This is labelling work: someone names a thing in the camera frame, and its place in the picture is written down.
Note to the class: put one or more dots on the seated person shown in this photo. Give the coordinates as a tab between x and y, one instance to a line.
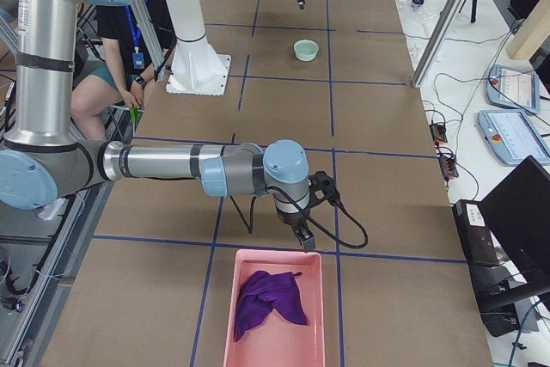
127	76

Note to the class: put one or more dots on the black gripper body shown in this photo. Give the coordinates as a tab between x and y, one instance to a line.
290	220

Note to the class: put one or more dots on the white power strip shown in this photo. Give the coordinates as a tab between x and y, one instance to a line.
50	211

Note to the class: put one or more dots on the upper teach pendant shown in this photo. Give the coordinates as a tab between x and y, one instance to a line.
510	88

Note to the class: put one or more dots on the orange connector block lower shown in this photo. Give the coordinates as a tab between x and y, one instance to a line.
448	166

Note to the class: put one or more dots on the lower teach pendant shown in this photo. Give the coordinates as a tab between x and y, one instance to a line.
512	136

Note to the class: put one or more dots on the orange connector block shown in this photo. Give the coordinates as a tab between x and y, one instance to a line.
448	166
438	133

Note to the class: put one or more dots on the black computer monitor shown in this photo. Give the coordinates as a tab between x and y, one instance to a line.
517	213

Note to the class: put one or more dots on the purple cloth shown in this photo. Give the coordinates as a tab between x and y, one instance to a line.
261	294

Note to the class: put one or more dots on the teach pendant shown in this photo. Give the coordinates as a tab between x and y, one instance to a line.
510	88
512	136

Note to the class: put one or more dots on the mint green bowl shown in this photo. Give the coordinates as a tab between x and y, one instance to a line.
305	50

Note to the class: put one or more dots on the black desktop box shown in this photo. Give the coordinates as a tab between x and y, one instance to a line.
476	238

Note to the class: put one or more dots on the orange connector block upper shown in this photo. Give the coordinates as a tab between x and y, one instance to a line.
438	133

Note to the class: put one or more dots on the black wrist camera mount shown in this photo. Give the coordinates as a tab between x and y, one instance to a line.
322	189

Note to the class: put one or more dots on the pink plastic bin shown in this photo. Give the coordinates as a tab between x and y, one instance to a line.
277	342

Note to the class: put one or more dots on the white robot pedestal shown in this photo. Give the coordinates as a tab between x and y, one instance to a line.
196	68

